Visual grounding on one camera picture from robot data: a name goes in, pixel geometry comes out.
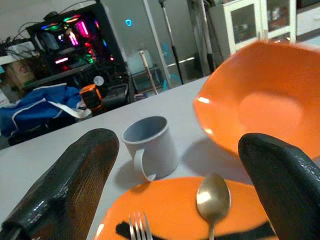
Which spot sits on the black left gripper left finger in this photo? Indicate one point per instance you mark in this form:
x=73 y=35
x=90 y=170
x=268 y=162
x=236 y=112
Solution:
x=70 y=180

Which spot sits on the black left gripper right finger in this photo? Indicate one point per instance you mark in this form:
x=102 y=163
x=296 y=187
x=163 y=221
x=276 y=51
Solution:
x=287 y=187

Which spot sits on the orange bowl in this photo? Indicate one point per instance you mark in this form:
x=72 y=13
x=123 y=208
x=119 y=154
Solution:
x=270 y=87

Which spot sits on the gold spoon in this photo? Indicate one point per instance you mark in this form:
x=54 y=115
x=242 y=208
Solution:
x=212 y=197

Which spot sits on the blue bag with white trim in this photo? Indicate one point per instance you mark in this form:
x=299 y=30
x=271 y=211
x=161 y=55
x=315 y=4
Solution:
x=37 y=107

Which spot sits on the orange and black case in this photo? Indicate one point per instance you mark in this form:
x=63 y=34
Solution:
x=91 y=98

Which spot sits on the black padded chair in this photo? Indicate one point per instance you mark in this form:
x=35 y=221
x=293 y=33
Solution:
x=115 y=96

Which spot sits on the orange plate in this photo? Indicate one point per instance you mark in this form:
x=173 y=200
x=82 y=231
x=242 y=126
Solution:
x=170 y=200

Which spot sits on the brown cardboard box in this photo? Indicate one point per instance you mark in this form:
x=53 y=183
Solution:
x=20 y=73

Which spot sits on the computer case with coloured lights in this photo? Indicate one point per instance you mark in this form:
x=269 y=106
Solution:
x=75 y=37

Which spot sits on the grey metal cabinet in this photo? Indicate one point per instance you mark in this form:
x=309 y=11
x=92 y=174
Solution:
x=150 y=30

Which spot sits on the grey pole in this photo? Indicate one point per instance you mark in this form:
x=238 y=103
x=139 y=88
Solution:
x=207 y=37

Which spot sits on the black pole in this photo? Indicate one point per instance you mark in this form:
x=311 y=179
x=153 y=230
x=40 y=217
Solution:
x=172 y=42

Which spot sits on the white glass door cabinet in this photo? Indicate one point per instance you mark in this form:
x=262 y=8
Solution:
x=262 y=17

